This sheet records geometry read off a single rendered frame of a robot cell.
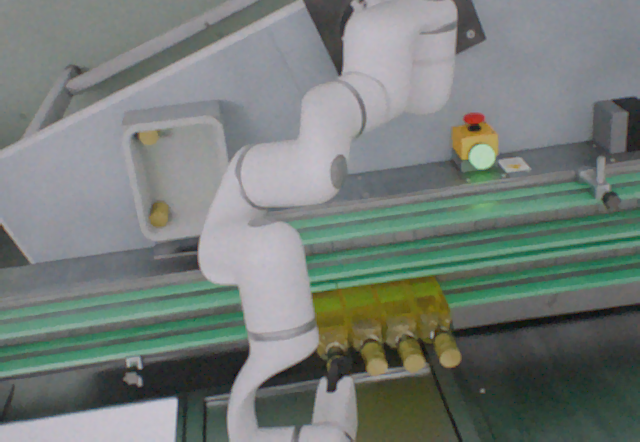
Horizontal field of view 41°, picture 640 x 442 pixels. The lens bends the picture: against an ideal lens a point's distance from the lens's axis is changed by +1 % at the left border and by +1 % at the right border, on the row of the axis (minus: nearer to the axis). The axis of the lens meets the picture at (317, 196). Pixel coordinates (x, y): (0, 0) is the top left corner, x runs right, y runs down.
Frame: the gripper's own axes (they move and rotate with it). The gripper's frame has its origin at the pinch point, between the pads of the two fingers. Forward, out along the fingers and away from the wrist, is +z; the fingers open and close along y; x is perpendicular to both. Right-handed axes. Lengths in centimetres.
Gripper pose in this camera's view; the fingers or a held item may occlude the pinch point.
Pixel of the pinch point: (341, 378)
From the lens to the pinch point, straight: 132.7
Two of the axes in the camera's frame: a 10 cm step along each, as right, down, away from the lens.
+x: -9.8, 0.2, 1.7
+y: -0.9, -9.0, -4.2
